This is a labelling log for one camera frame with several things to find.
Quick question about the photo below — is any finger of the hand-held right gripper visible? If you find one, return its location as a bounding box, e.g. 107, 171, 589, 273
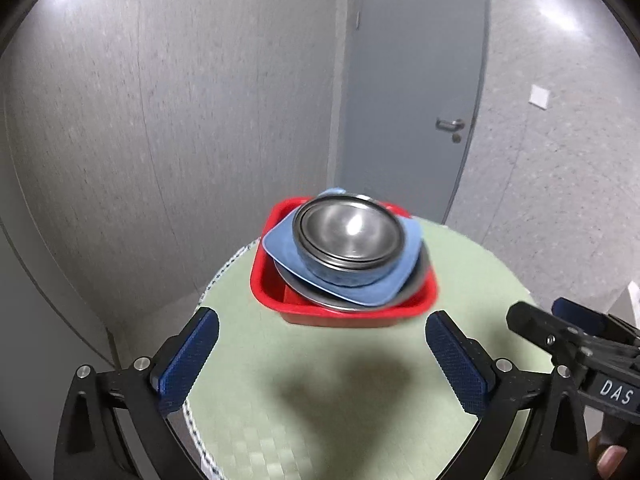
552, 297, 640, 346
506, 302, 601, 361

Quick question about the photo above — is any person's right hand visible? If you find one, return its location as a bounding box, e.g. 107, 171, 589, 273
587, 432, 629, 480

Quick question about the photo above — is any red plastic basin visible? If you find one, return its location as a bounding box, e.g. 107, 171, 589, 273
250, 197, 440, 329

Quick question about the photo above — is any round table with lace cloth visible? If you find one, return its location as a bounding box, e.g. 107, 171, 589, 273
192, 217, 533, 480

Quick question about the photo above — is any large steel bowl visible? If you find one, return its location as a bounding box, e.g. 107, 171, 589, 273
272, 194, 433, 313

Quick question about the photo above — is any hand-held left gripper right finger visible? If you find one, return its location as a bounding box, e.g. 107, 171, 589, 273
425, 310, 591, 480

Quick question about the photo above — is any metal door handle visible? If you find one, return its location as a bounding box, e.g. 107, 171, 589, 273
435, 117, 466, 143

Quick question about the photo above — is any grey door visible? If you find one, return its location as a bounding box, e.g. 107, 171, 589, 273
327, 0, 488, 226

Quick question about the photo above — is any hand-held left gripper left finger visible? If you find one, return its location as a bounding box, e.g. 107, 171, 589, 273
55, 306, 221, 480

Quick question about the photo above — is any blue square plate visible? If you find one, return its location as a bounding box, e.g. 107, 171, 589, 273
262, 187, 425, 309

